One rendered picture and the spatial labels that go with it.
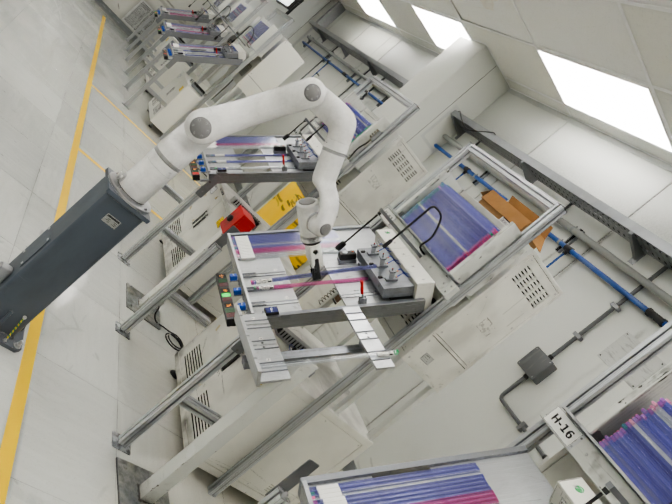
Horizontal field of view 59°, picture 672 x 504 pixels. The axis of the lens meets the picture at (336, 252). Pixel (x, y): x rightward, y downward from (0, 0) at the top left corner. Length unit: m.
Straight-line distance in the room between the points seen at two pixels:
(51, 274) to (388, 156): 2.19
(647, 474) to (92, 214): 1.84
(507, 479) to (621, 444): 0.33
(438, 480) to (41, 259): 1.49
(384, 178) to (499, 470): 2.33
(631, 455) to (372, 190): 2.47
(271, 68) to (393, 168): 3.25
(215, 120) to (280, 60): 4.75
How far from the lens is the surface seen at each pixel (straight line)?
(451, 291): 2.45
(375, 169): 3.78
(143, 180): 2.18
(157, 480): 2.41
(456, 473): 1.84
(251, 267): 2.60
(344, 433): 2.80
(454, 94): 5.84
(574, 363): 3.86
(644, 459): 1.84
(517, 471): 1.94
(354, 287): 2.51
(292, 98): 2.08
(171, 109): 6.79
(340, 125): 2.13
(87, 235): 2.25
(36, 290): 2.37
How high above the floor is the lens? 1.36
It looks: 6 degrees down
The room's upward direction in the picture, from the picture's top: 50 degrees clockwise
